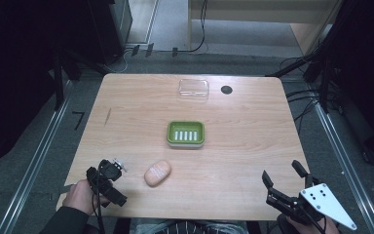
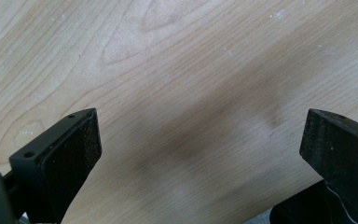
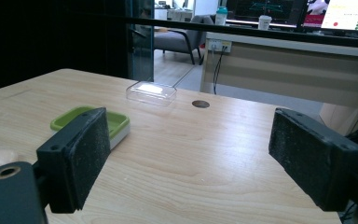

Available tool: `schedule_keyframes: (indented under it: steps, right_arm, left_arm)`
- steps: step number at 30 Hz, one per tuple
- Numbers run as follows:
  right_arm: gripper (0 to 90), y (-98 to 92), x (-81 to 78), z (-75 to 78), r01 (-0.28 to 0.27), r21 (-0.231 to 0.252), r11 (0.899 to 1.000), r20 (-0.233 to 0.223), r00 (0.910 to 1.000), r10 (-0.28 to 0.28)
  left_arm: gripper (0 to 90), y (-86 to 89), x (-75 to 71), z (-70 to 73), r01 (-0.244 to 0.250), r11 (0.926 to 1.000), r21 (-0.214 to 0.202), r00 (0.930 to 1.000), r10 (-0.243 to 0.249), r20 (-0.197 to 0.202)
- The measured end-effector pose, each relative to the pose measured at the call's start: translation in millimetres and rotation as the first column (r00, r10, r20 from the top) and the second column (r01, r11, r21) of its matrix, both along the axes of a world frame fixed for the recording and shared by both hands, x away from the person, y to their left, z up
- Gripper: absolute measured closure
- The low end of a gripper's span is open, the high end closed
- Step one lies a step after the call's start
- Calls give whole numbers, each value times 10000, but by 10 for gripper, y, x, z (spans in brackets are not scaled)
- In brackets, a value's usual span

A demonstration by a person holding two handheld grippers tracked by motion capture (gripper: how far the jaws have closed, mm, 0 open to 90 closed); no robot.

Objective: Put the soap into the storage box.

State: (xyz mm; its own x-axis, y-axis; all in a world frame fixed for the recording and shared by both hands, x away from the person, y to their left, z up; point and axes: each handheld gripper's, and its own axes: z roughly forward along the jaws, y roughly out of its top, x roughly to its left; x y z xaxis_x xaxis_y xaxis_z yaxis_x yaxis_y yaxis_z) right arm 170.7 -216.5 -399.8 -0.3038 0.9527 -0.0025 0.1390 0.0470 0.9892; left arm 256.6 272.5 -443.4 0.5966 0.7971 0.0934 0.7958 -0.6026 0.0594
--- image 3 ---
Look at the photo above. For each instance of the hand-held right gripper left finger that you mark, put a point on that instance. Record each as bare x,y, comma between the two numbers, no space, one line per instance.
74,161

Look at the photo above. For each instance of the computer monitor with bright screen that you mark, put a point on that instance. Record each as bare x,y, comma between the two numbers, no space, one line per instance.
345,14

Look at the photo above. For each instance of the white bottle with teal cap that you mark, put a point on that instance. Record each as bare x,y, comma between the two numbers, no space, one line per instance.
221,15

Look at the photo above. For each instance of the white wall socket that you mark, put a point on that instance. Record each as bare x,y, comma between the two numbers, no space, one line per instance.
219,45

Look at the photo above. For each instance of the clear plastic container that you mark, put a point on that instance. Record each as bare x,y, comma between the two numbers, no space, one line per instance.
151,92

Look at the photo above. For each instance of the glass partition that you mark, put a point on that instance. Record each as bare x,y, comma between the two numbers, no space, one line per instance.
141,40

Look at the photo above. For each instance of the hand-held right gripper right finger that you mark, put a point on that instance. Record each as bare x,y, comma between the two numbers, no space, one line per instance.
310,155

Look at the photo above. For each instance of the grey armchair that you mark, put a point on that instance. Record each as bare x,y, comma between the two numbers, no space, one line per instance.
180,39

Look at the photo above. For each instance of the black metal rail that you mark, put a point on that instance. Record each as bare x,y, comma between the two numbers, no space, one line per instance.
248,31

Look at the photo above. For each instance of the green and white soap dish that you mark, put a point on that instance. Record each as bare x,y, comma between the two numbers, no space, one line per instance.
118,123

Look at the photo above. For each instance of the beige office desk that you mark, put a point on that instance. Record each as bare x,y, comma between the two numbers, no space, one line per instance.
286,71

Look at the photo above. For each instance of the white paper cup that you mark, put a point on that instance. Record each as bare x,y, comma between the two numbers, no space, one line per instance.
264,22

